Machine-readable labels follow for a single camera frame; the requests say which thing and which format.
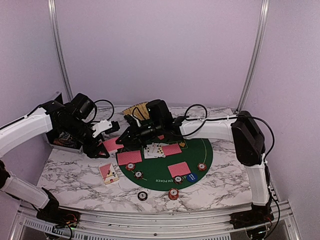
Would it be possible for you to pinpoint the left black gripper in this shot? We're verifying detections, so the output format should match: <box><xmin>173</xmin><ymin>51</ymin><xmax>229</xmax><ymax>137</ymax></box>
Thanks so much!
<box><xmin>60</xmin><ymin>115</ymin><xmax>110</xmax><ymax>158</ymax></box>

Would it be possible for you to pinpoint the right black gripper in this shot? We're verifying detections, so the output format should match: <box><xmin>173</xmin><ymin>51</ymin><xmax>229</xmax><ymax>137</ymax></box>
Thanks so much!
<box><xmin>116</xmin><ymin>120</ymin><xmax>164</xmax><ymax>149</ymax></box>

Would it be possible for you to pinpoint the face up spades card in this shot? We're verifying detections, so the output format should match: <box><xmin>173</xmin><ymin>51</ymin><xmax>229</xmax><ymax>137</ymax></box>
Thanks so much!
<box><xmin>155</xmin><ymin>143</ymin><xmax>167</xmax><ymax>158</ymax></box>

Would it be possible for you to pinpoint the face up playing card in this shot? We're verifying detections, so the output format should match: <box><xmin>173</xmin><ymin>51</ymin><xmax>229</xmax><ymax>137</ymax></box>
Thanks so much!
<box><xmin>143</xmin><ymin>144</ymin><xmax>154</xmax><ymax>159</ymax></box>

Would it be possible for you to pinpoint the red backed card deck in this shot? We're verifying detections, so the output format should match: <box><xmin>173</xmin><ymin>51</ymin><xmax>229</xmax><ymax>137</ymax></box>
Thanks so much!
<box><xmin>102</xmin><ymin>137</ymin><xmax>118</xmax><ymax>154</ymax></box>

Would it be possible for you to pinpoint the red poker chip stack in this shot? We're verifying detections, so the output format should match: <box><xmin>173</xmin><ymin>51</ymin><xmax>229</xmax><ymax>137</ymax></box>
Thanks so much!
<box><xmin>168</xmin><ymin>188</ymin><xmax>179</xmax><ymax>200</ymax></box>

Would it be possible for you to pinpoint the black poker chip stack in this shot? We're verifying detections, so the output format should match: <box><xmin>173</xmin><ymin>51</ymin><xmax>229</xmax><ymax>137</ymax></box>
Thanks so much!
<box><xmin>137</xmin><ymin>191</ymin><xmax>148</xmax><ymax>201</ymax></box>

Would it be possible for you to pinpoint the ace of diamonds card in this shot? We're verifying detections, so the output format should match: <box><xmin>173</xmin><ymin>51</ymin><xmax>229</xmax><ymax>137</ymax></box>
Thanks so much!
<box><xmin>148</xmin><ymin>143</ymin><xmax>162</xmax><ymax>158</ymax></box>

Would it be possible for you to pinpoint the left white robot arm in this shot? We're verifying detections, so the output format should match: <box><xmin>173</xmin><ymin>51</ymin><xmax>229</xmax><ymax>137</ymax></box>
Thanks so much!
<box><xmin>0</xmin><ymin>99</ymin><xmax>110</xmax><ymax>223</ymax></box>

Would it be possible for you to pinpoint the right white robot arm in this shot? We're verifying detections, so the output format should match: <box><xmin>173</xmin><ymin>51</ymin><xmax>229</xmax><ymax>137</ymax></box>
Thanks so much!
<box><xmin>116</xmin><ymin>111</ymin><xmax>271</xmax><ymax>224</ymax></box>

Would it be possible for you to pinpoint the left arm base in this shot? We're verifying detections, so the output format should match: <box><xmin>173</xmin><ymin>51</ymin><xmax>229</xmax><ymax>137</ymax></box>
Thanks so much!
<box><xmin>36</xmin><ymin>188</ymin><xmax>80</xmax><ymax>227</ymax></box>

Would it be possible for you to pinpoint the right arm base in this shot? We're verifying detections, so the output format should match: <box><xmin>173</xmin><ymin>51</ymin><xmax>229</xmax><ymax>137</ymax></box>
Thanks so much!
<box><xmin>229</xmin><ymin>196</ymin><xmax>275</xmax><ymax>229</ymax></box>

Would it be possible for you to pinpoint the aluminium poker case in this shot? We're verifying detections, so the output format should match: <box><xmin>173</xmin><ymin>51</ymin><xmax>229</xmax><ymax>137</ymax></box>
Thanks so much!
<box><xmin>37</xmin><ymin>90</ymin><xmax>85</xmax><ymax>154</ymax></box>

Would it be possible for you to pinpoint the woven bamboo tray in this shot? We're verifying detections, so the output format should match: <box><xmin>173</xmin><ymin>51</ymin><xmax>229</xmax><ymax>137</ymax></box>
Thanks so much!
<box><xmin>122</xmin><ymin>101</ymin><xmax>150</xmax><ymax>121</ymax></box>

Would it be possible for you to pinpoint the orange purple chip row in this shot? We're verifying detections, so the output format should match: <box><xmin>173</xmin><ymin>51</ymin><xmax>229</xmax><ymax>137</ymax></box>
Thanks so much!
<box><xmin>53</xmin><ymin>138</ymin><xmax>77</xmax><ymax>148</ymax></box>

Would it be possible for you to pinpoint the green round poker mat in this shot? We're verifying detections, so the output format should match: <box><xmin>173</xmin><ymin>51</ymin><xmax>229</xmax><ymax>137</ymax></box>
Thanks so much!
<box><xmin>116</xmin><ymin>124</ymin><xmax>214</xmax><ymax>191</ymax></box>

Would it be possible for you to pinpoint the blue small blind button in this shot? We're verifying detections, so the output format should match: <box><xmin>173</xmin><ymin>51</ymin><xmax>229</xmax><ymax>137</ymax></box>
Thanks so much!
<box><xmin>186</xmin><ymin>172</ymin><xmax>198</xmax><ymax>183</ymax></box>

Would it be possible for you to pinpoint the ace card box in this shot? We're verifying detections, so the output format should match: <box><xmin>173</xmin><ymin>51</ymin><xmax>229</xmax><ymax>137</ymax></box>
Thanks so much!
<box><xmin>98</xmin><ymin>163</ymin><xmax>119</xmax><ymax>185</ymax></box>

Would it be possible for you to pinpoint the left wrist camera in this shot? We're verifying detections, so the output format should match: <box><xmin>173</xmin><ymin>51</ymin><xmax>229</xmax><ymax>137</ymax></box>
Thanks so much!
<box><xmin>91</xmin><ymin>119</ymin><xmax>120</xmax><ymax>138</ymax></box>

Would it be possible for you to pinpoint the left aluminium frame post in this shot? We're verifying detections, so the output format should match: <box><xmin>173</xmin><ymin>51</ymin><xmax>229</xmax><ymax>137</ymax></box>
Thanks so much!
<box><xmin>47</xmin><ymin>0</ymin><xmax>74</xmax><ymax>101</ymax></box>

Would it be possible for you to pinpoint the aluminium frame post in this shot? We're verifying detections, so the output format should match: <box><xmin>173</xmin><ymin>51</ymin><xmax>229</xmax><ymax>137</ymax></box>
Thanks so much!
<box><xmin>236</xmin><ymin>0</ymin><xmax>270</xmax><ymax>112</ymax></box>
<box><xmin>47</xmin><ymin>0</ymin><xmax>74</xmax><ymax>101</ymax></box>

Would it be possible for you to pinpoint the front aluminium rail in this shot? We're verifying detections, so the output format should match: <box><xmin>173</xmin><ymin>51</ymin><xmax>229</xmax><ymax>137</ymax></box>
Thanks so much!
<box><xmin>9</xmin><ymin>199</ymin><xmax>301</xmax><ymax>240</ymax></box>

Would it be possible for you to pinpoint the right aluminium frame post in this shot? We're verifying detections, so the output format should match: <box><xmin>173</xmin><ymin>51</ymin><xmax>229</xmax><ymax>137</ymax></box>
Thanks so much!
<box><xmin>236</xmin><ymin>0</ymin><xmax>270</xmax><ymax>112</ymax></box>

